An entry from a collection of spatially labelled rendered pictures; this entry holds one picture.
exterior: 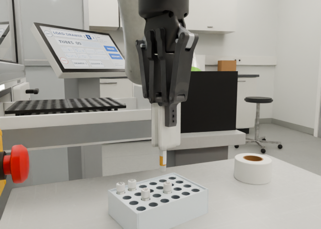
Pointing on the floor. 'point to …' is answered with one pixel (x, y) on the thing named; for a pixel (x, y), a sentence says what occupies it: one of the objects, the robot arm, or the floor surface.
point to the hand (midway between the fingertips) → (163, 125)
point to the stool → (259, 123)
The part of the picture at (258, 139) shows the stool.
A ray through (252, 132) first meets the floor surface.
